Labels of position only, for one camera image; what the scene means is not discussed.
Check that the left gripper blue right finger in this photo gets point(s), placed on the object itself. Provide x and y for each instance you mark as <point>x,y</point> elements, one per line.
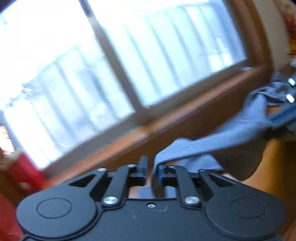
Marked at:
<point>179,178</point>

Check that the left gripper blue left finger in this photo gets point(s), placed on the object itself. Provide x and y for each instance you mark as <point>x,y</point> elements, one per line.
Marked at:
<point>125,177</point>

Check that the grey-blue sweatpants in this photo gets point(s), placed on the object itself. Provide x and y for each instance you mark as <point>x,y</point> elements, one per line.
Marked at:
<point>235,148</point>

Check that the red box with cream lid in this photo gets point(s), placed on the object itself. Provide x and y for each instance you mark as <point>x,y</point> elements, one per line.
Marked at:
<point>22,171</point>

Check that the red and pink curtain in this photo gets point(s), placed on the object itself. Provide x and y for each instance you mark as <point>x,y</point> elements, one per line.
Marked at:
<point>9,227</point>

